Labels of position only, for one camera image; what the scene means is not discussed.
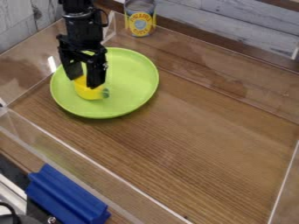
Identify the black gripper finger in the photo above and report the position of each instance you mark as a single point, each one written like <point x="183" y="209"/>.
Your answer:
<point x="96" y="71"/>
<point x="70" y="65"/>

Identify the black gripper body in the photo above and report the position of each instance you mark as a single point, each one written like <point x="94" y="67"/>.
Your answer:
<point x="80" y="43"/>

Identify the yellow toy banana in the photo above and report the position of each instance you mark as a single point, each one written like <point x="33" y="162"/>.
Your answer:
<point x="86" y="93"/>

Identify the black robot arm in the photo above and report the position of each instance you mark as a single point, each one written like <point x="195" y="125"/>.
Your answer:
<point x="77" y="5"/>

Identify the green plate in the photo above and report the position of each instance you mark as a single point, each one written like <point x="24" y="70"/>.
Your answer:
<point x="132" y="82"/>

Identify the yellow labelled tin can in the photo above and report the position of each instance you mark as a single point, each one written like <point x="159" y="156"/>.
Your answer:
<point x="140" y="17"/>

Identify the blue plastic clamp block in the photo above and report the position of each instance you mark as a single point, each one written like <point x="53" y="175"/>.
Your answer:
<point x="64" y="199"/>

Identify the clear acrylic corner bracket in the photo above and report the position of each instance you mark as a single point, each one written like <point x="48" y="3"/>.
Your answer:
<point x="109" y="30"/>

